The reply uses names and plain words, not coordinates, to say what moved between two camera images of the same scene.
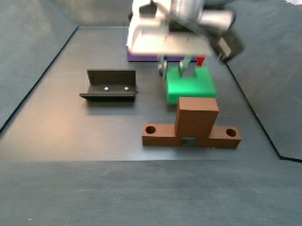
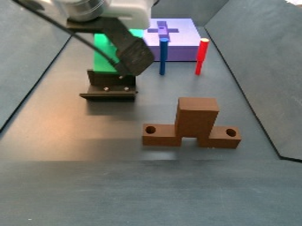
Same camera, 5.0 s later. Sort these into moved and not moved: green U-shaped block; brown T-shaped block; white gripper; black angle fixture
Moved: green U-shaped block; white gripper
Not moved: brown T-shaped block; black angle fixture
